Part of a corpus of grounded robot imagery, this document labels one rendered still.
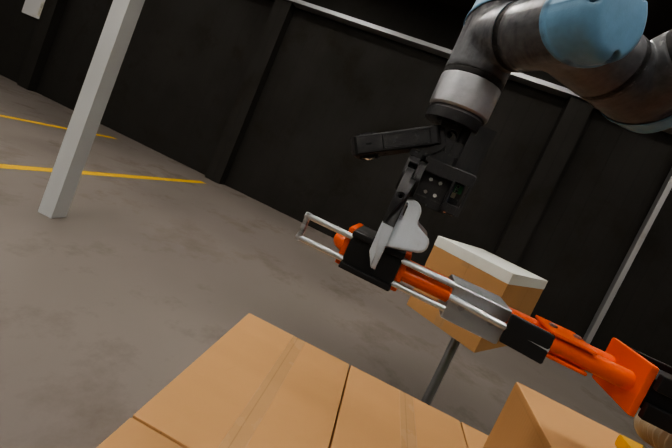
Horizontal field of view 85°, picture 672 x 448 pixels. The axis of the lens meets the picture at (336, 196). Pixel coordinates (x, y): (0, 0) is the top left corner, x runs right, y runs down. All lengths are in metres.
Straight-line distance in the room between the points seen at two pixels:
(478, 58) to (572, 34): 0.11
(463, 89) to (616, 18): 0.15
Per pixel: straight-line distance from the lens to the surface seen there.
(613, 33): 0.41
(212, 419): 0.98
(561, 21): 0.41
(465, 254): 1.91
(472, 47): 0.48
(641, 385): 0.54
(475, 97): 0.46
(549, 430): 0.67
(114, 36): 3.06
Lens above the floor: 1.17
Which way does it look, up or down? 5 degrees down
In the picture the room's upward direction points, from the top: 23 degrees clockwise
